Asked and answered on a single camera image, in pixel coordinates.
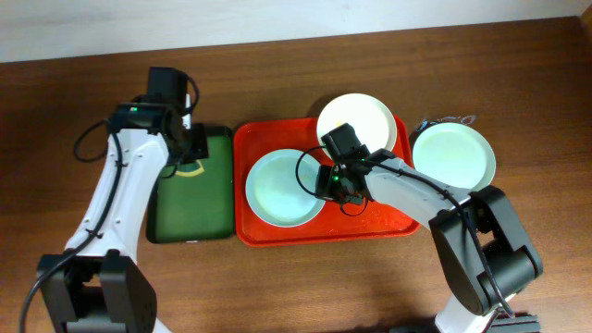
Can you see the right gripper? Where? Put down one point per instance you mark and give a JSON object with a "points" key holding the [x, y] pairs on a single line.
{"points": [[328, 189]]}

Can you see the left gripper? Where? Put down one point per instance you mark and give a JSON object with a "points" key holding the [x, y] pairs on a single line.
{"points": [[199, 141]]}

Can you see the light blue plate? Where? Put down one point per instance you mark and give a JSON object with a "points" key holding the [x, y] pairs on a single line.
{"points": [[274, 193]]}

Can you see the yellow green scrub sponge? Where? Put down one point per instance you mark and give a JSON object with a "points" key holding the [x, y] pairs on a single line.
{"points": [[189, 170]]}

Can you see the mint green plate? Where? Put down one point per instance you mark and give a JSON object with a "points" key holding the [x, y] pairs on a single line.
{"points": [[454, 154]]}

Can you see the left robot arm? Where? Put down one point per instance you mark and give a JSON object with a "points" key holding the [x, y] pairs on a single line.
{"points": [[95, 284]]}

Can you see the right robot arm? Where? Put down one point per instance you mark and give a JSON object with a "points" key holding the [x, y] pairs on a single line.
{"points": [[484, 250]]}

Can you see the red plastic tray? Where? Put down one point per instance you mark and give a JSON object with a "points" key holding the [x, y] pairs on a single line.
{"points": [[255, 139]]}

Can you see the dark green tray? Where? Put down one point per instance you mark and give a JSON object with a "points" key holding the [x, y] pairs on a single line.
{"points": [[198, 208]]}

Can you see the cream white plate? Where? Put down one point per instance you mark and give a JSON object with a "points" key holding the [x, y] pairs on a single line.
{"points": [[373, 123]]}

